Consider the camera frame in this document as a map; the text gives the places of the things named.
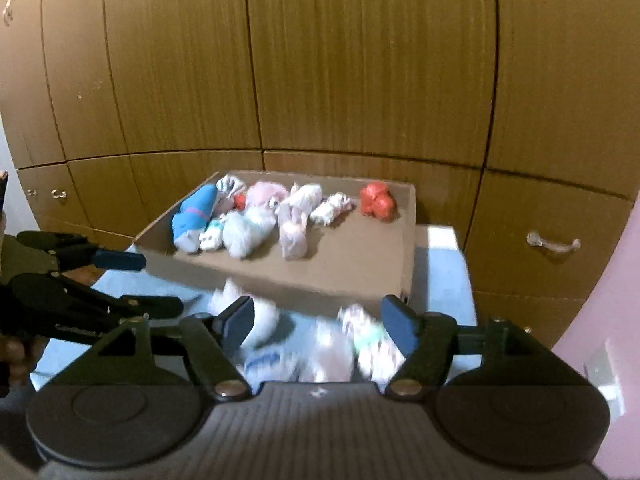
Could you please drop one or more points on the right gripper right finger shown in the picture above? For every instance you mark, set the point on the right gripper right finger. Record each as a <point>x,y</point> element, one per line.
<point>426,341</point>

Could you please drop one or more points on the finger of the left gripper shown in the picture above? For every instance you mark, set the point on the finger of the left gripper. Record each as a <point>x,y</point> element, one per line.
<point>121,261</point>
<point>150,306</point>

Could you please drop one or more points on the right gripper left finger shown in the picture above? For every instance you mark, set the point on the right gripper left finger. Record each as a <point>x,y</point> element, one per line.
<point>210,341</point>

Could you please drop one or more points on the white plastic bag bundle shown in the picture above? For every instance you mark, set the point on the white plastic bag bundle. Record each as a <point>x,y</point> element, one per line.
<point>377,356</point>

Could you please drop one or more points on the white fluffy sock bundle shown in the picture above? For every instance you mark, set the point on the white fluffy sock bundle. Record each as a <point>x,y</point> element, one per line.
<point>266,313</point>

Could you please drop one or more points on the grey sock with purple flower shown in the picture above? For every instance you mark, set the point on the grey sock with purple flower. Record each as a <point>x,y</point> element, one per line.
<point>270,364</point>

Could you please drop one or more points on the white pink bundle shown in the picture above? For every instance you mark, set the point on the white pink bundle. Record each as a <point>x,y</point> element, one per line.
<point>330,355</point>

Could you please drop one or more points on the white bundle with teal band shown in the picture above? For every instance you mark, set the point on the white bundle with teal band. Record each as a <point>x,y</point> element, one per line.
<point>212,238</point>

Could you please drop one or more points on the clear plastic bundle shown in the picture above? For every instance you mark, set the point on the clear plastic bundle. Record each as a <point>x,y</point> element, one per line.
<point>244,231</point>

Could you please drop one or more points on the white blue striped sock bundle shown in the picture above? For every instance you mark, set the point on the white blue striped sock bundle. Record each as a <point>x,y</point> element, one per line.
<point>228,187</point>

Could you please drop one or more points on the small orange plastic bag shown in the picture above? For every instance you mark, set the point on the small orange plastic bag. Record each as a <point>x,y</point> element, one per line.
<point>377,202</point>

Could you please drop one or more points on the pink fluffy plush toy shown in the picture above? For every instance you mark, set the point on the pink fluffy plush toy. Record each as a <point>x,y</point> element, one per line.
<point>266,194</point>

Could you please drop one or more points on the orange bag with green tie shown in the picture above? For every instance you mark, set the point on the orange bag with green tie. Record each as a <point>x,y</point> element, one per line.
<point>239,201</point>

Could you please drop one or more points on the large white bundle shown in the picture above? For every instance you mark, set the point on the large white bundle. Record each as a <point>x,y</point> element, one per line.
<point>293,214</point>

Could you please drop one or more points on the white purple patterned sock bundle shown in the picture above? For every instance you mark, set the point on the white purple patterned sock bundle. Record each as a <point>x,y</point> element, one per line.
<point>330,209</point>

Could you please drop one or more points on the brown cardboard box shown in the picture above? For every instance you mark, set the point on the brown cardboard box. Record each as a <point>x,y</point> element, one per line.
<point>357,260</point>

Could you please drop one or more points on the wooden wardrobe with drawers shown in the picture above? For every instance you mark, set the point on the wooden wardrobe with drawers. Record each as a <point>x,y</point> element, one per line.
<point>507,116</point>

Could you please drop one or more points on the small left drawer handle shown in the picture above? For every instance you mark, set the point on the small left drawer handle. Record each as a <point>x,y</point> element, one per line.
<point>59,195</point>

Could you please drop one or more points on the upper metal drawer handle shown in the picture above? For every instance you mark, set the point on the upper metal drawer handle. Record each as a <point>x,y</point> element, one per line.
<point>534,239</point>

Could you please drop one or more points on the white wall socket plate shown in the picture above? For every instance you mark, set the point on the white wall socket plate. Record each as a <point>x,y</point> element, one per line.
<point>600,371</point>

